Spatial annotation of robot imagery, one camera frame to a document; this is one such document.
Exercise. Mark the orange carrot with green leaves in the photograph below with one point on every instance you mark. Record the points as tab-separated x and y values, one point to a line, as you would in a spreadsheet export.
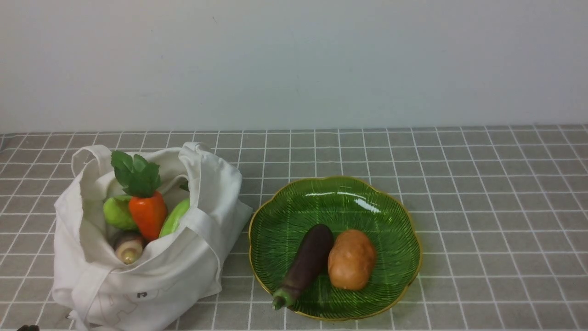
140	179

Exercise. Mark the purple white turnip in bag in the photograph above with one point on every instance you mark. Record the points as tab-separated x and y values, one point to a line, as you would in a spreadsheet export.
128	246

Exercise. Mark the green leaf-shaped plate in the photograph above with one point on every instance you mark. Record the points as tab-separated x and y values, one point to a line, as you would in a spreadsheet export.
341	203

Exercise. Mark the green vegetable right in bag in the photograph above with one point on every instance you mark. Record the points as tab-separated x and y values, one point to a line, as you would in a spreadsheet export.
172	221

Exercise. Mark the white cloth tote bag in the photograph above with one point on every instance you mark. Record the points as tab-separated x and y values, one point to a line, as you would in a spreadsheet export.
173	272

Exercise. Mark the green vegetable left in bag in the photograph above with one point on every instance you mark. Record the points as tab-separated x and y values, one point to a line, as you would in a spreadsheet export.
117	212

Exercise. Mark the green vegetable in bag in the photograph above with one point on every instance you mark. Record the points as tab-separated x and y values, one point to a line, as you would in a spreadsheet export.
117	212
172	221

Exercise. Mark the grey checkered tablecloth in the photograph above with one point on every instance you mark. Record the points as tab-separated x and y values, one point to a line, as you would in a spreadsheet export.
501	212

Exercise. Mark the dark purple eggplant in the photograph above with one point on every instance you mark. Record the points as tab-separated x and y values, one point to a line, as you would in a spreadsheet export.
310	260

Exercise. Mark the brown potato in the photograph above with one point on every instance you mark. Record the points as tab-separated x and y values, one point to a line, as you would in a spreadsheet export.
351	260

